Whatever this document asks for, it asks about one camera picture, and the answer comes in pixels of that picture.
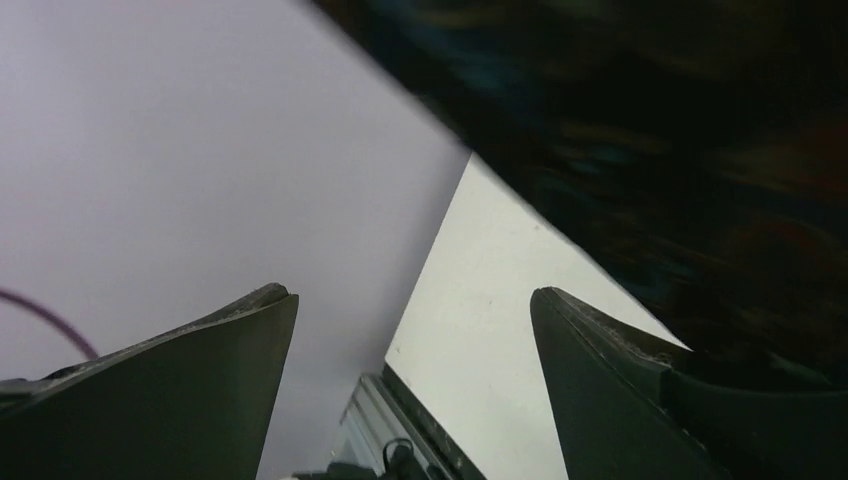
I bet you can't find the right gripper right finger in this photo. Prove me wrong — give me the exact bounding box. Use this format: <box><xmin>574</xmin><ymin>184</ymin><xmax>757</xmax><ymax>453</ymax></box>
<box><xmin>530</xmin><ymin>287</ymin><xmax>847</xmax><ymax>479</ymax></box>

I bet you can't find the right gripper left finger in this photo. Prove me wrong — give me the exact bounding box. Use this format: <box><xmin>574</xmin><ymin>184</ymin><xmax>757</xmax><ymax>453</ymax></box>
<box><xmin>1</xmin><ymin>283</ymin><xmax>299</xmax><ymax>480</ymax></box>

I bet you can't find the aluminium frame rail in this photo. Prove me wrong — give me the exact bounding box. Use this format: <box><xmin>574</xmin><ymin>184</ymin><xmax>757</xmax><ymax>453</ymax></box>
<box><xmin>329</xmin><ymin>374</ymin><xmax>450</xmax><ymax>479</ymax></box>

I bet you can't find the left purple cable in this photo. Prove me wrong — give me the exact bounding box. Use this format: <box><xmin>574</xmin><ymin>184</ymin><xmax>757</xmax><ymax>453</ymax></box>
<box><xmin>0</xmin><ymin>289</ymin><xmax>101</xmax><ymax>362</ymax></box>

